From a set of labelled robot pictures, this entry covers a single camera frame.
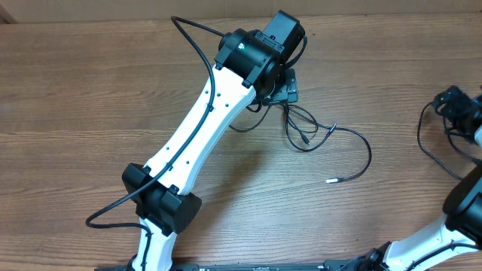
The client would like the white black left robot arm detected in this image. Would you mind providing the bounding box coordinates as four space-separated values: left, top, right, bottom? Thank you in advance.
122 11 307 270

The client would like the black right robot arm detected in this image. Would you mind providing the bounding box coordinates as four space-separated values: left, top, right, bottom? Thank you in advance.
355 86 481 271

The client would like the thin black USB cable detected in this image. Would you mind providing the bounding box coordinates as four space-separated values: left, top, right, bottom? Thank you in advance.
288 105 373 184

